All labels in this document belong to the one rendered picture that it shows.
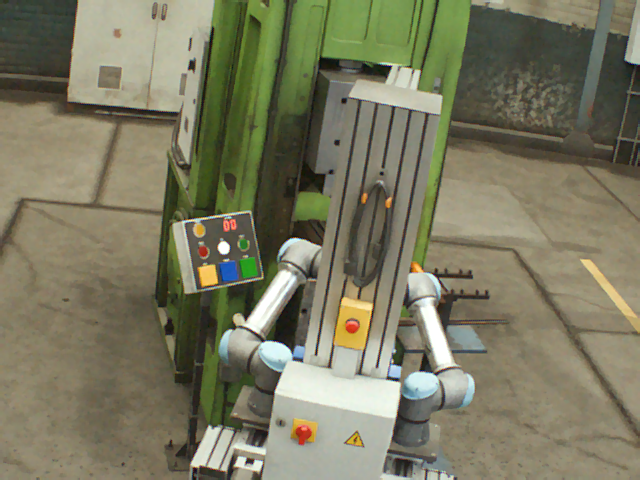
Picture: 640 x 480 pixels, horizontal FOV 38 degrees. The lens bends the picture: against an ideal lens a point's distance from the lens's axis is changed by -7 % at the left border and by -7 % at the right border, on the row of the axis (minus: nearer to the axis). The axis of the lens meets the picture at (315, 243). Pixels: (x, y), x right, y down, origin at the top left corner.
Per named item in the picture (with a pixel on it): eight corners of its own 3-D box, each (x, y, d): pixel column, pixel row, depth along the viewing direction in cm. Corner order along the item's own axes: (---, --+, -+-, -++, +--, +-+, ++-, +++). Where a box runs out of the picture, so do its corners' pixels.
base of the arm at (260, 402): (285, 422, 332) (289, 398, 328) (242, 412, 333) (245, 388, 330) (293, 400, 346) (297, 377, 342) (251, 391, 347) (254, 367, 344)
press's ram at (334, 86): (401, 178, 420) (417, 89, 405) (314, 173, 408) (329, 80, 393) (369, 147, 457) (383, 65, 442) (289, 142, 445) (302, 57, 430)
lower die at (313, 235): (353, 274, 433) (356, 256, 429) (309, 273, 426) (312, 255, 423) (326, 236, 469) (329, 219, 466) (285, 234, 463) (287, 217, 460)
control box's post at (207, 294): (194, 460, 438) (218, 244, 398) (186, 460, 437) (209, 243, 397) (193, 455, 442) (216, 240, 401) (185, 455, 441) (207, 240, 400)
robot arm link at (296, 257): (245, 366, 329) (326, 241, 352) (210, 349, 335) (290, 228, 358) (254, 382, 338) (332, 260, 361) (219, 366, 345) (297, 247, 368)
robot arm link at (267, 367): (277, 395, 328) (282, 361, 323) (244, 380, 334) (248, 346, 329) (295, 383, 338) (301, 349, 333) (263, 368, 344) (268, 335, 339)
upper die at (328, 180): (367, 198, 419) (371, 177, 416) (322, 195, 413) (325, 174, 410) (338, 164, 456) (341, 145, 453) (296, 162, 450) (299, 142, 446)
